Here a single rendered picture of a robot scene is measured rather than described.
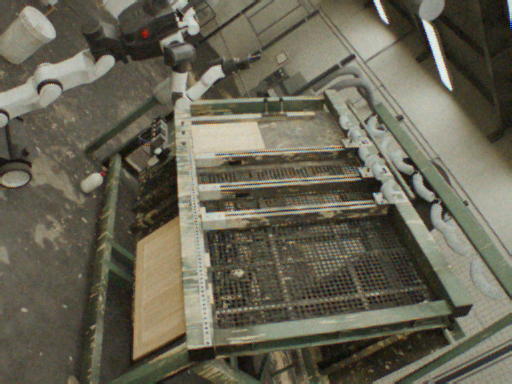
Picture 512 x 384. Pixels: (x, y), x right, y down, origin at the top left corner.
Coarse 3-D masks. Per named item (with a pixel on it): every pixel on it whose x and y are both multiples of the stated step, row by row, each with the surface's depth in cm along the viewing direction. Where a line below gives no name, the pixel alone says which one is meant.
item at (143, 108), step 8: (152, 96) 342; (144, 104) 341; (152, 104) 342; (136, 112) 343; (144, 112) 345; (120, 120) 350; (128, 120) 347; (112, 128) 350; (120, 128) 350; (104, 136) 352; (112, 136) 353; (96, 144) 355; (88, 152) 358
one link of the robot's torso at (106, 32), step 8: (88, 24) 223; (96, 24) 223; (104, 24) 231; (88, 32) 220; (96, 32) 222; (104, 32) 226; (112, 32) 231; (88, 40) 225; (96, 40) 225; (104, 40) 227; (112, 40) 229; (120, 40) 236; (96, 48) 230; (104, 48) 232; (112, 48) 233; (120, 48) 235; (120, 56) 247
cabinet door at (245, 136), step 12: (192, 132) 324; (204, 132) 325; (216, 132) 325; (228, 132) 326; (240, 132) 326; (252, 132) 326; (204, 144) 312; (216, 144) 313; (228, 144) 313; (240, 144) 314; (252, 144) 314
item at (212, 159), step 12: (348, 144) 302; (360, 144) 301; (204, 156) 291; (216, 156) 291; (228, 156) 292; (240, 156) 293; (252, 156) 294; (264, 156) 296; (276, 156) 298; (288, 156) 299; (300, 156) 301; (312, 156) 302; (324, 156) 304; (336, 156) 306; (348, 156) 307
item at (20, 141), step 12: (12, 120) 265; (0, 132) 252; (12, 132) 259; (24, 132) 269; (0, 144) 247; (12, 144) 253; (24, 144) 263; (0, 156) 242; (12, 156) 249; (24, 156) 254
